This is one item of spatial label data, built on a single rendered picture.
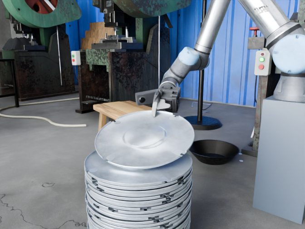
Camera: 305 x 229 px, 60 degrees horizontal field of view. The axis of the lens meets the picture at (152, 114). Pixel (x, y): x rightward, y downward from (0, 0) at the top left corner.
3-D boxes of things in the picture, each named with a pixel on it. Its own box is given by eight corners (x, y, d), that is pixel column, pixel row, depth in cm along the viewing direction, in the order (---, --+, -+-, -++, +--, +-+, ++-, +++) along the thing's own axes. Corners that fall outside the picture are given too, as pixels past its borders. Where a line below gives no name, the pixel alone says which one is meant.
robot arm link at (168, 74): (171, 63, 115) (161, 78, 119) (167, 72, 105) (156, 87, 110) (186, 73, 115) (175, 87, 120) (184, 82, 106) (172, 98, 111)
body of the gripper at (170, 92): (176, 95, 91) (180, 82, 101) (152, 94, 93) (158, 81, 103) (177, 114, 95) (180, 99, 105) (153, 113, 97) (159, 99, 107)
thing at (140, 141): (214, 131, 77) (214, 128, 77) (143, 186, 60) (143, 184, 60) (145, 104, 96) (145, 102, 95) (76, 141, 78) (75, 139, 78)
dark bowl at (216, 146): (225, 174, 137) (226, 162, 135) (177, 160, 155) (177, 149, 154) (246, 157, 160) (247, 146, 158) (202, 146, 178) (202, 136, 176)
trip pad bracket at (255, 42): (262, 69, 154) (265, 34, 150) (245, 68, 160) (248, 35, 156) (265, 68, 159) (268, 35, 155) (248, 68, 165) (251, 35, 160)
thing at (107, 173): (215, 169, 67) (215, 166, 67) (105, 200, 53) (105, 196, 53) (157, 138, 92) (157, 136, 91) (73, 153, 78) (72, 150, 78)
